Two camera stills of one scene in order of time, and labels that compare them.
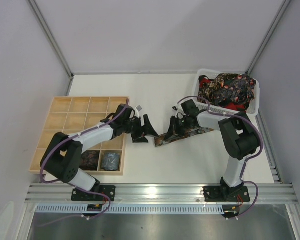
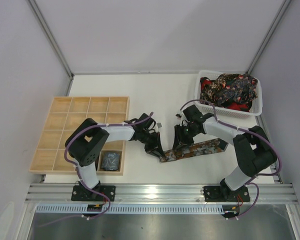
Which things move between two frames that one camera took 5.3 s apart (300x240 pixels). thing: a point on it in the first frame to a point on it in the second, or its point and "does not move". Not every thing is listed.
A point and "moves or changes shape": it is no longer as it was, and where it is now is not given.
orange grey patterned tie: (178, 135) moves or changes shape
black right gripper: (175, 126) to (181, 135)
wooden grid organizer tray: (71, 114) does not move
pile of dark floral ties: (234, 90) does not move
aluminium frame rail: (260, 193) does not move
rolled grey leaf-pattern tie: (110, 161) does not move
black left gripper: (139, 128) to (152, 142)
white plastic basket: (210, 114) does not move
